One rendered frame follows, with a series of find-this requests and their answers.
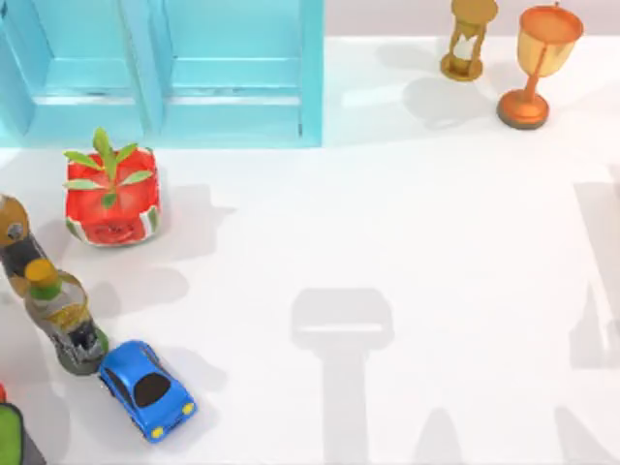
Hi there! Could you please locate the light blue rack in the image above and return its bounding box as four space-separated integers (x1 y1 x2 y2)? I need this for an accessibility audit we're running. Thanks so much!
0 0 325 149

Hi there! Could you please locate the clear bottle with yellow cap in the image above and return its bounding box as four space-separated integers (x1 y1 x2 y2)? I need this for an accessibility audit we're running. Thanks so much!
23 258 110 376

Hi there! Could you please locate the red watermelon plant pot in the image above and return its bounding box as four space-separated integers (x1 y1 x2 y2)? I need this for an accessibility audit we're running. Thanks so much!
63 146 163 248

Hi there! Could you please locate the golden trophy cup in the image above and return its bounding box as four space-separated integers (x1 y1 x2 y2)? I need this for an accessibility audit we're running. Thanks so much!
496 2 585 131

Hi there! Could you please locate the green plant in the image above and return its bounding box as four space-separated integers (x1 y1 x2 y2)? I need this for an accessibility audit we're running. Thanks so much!
62 126 152 210

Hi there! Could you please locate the blue toy car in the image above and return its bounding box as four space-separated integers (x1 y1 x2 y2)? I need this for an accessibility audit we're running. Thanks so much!
98 339 199 445

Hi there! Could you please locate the golden hourglass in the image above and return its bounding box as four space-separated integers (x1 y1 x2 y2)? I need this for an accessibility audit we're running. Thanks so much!
439 0 500 82

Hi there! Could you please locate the green and black object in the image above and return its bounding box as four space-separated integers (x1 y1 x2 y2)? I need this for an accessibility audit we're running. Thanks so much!
0 382 47 465

